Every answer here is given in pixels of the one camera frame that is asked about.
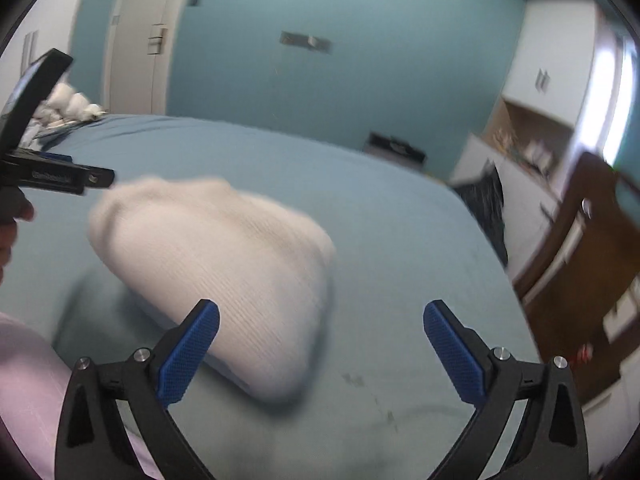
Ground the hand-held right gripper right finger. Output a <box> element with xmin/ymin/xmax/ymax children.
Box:
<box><xmin>423</xmin><ymin>300</ymin><xmax>590</xmax><ymax>480</ymax></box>

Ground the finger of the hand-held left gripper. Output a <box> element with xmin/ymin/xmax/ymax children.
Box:
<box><xmin>0</xmin><ymin>48</ymin><xmax>74</xmax><ymax>153</ymax></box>
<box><xmin>0</xmin><ymin>150</ymin><xmax>116</xmax><ymax>197</ymax></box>

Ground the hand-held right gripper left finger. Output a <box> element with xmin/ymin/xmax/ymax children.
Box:
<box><xmin>55</xmin><ymin>299</ymin><xmax>221</xmax><ymax>480</ymax></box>

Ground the cream and blue knit sweater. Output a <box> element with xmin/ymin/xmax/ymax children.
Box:
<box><xmin>89</xmin><ymin>176</ymin><xmax>337</xmax><ymax>405</ymax></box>

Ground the person's left hand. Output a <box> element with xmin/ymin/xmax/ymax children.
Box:
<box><xmin>0</xmin><ymin>199</ymin><xmax>37</xmax><ymax>288</ymax></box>

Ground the white duvet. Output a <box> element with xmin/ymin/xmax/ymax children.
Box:
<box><xmin>27</xmin><ymin>81</ymin><xmax>107</xmax><ymax>133</ymax></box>

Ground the white wardrobe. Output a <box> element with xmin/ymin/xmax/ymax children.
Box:
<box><xmin>0</xmin><ymin>0</ymin><xmax>98</xmax><ymax>111</ymax></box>

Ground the bed with blue sheet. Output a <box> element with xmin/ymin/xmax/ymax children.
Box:
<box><xmin>0</xmin><ymin>112</ymin><xmax>546</xmax><ymax>480</ymax></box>

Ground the white door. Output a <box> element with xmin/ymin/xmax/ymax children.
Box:
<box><xmin>101</xmin><ymin>0</ymin><xmax>198</xmax><ymax>117</ymax></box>

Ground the brown wooden furniture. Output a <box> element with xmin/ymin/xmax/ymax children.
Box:
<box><xmin>512</xmin><ymin>151</ymin><xmax>640</xmax><ymax>403</ymax></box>

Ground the black plastic bag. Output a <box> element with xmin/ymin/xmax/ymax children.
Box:
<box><xmin>451</xmin><ymin>159</ymin><xmax>510</xmax><ymax>268</ymax></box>

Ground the black flat box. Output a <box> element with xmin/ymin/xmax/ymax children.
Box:
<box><xmin>364</xmin><ymin>131</ymin><xmax>429</xmax><ymax>167</ymax></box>

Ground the white cabinet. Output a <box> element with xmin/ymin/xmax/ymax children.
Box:
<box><xmin>450</xmin><ymin>0</ymin><xmax>603</xmax><ymax>281</ymax></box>

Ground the metal wall bracket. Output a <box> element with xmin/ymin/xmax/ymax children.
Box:
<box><xmin>279</xmin><ymin>30</ymin><xmax>334</xmax><ymax>55</ymax></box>

